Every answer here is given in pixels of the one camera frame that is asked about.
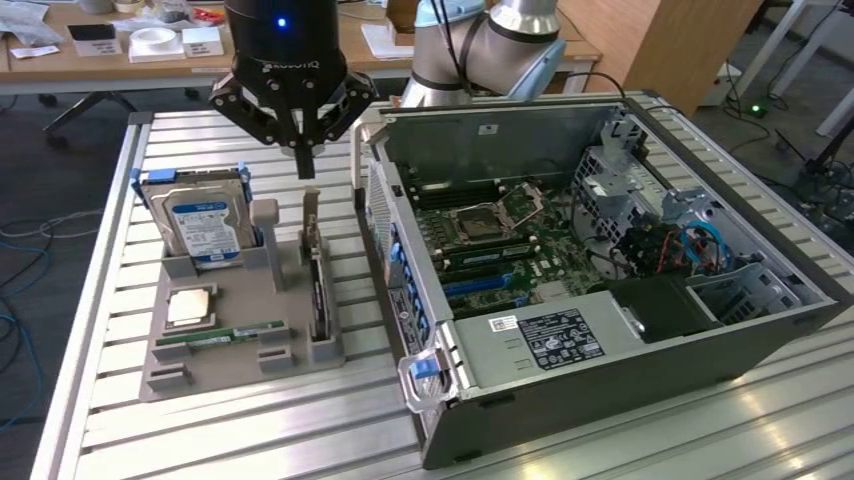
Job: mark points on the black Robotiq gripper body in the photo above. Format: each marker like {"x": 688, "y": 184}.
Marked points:
{"x": 287, "y": 50}

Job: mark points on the black graphics card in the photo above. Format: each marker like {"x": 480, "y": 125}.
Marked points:
{"x": 320, "y": 295}

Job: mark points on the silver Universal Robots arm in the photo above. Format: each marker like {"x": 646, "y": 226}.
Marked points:
{"x": 514, "y": 20}

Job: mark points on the wooden desk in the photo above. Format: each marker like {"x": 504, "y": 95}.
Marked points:
{"x": 383, "y": 65}
{"x": 67, "y": 67}

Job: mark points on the plain white box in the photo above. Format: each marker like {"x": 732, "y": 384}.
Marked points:
{"x": 200, "y": 42}

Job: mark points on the white paper stack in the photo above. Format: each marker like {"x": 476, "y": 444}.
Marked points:
{"x": 387, "y": 42}

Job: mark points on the red small item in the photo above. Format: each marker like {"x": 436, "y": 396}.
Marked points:
{"x": 207, "y": 16}

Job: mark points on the white flat tray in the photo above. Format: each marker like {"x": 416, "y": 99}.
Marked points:
{"x": 156, "y": 56}

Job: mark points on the brown cardboard box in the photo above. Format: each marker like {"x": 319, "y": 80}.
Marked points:
{"x": 400, "y": 15}

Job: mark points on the white tape roll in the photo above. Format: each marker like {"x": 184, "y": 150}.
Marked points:
{"x": 152, "y": 37}

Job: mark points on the hard disk in blue caddy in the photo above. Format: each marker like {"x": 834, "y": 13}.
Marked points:
{"x": 200, "y": 225}

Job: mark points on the black chair base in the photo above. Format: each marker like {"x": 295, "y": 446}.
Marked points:
{"x": 87, "y": 102}

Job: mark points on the beige tape roll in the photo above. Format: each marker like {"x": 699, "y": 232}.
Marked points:
{"x": 127, "y": 5}

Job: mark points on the white box with black top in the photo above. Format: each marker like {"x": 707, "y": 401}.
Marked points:
{"x": 95, "y": 40}

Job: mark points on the grey cup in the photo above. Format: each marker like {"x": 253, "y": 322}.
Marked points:
{"x": 96, "y": 6}

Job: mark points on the CPU socket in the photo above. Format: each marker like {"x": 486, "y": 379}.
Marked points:
{"x": 476, "y": 222}

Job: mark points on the red and white paper slip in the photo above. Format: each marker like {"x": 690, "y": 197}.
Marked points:
{"x": 33, "y": 51}

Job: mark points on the clear plastic bag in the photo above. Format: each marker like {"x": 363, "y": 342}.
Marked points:
{"x": 27, "y": 22}

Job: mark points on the silver CPU chip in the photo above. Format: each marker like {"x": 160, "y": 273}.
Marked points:
{"x": 188, "y": 306}

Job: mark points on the green motherboard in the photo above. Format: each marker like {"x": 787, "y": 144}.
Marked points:
{"x": 554, "y": 250}

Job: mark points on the silver perforated drive cage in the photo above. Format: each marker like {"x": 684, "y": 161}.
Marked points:
{"x": 614, "y": 195}

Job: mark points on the green RAM stick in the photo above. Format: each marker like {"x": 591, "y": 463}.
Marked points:
{"x": 220, "y": 334}

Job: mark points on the grey plastic parts rack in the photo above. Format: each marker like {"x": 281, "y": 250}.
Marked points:
{"x": 233, "y": 370}

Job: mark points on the grey power supply unit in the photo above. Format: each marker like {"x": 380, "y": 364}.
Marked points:
{"x": 480, "y": 350}

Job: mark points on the blue case latch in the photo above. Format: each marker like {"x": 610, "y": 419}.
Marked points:
{"x": 422, "y": 370}

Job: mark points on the device with green light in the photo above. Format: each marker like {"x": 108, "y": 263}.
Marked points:
{"x": 755, "y": 109}

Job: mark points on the black tripod stand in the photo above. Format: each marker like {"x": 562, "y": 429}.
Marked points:
{"x": 821, "y": 160}

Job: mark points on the silver metal disk bay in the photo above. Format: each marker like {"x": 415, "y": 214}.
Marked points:
{"x": 754, "y": 295}

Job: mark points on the open grey PC case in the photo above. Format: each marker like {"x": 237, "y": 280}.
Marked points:
{"x": 600, "y": 410}

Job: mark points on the white table frame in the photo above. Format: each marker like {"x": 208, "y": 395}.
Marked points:
{"x": 763, "y": 50}

